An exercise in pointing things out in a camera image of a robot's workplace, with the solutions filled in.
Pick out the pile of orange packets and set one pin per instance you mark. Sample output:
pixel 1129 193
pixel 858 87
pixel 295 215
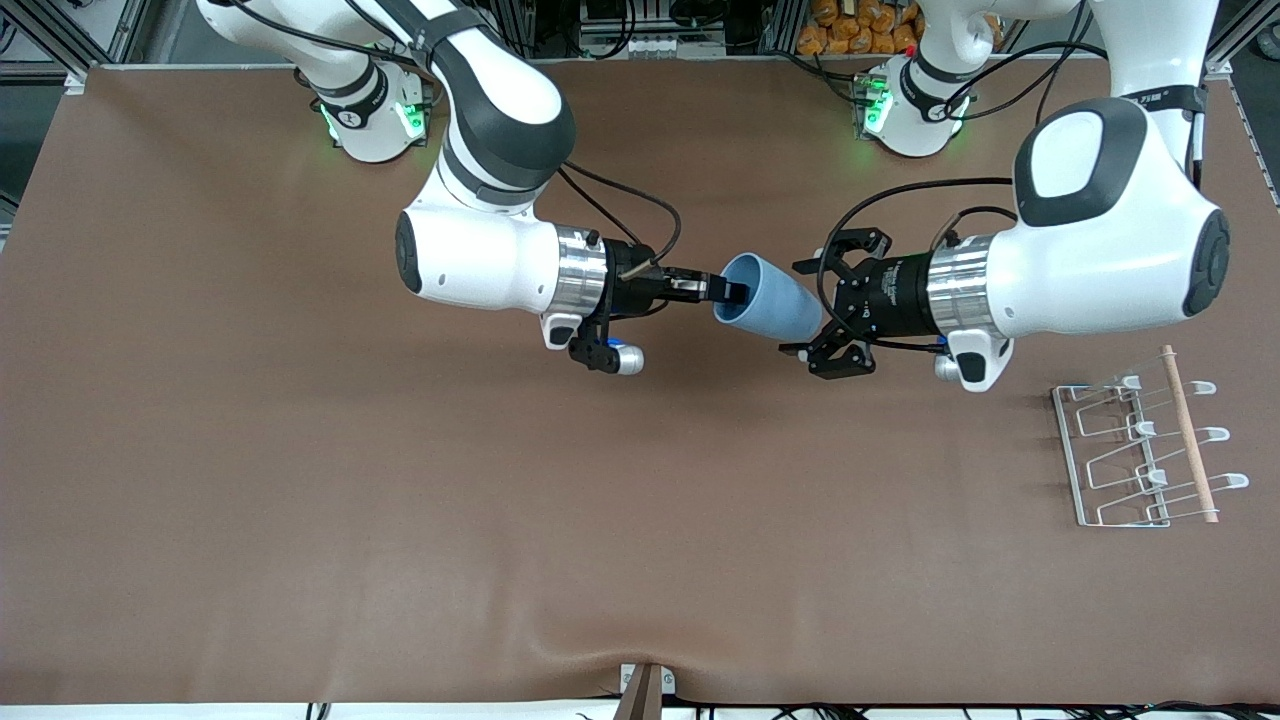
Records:
pixel 850 30

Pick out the aluminium frame profile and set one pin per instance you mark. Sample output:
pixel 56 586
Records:
pixel 60 40

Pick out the grey metal bracket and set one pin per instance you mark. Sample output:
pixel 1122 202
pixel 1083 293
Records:
pixel 627 680

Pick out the brown table mat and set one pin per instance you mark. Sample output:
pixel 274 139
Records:
pixel 400 500

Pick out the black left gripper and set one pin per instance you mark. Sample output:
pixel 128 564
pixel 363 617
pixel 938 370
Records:
pixel 893 296

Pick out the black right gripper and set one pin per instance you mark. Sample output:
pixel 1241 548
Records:
pixel 628 283

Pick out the blue plastic cup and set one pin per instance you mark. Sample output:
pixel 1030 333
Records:
pixel 780 305

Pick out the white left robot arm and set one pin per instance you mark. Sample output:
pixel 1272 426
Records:
pixel 1100 260

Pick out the white connector strip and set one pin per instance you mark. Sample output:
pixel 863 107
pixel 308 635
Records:
pixel 655 45

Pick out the brown mounting post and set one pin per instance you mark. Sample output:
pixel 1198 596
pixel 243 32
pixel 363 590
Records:
pixel 640 700

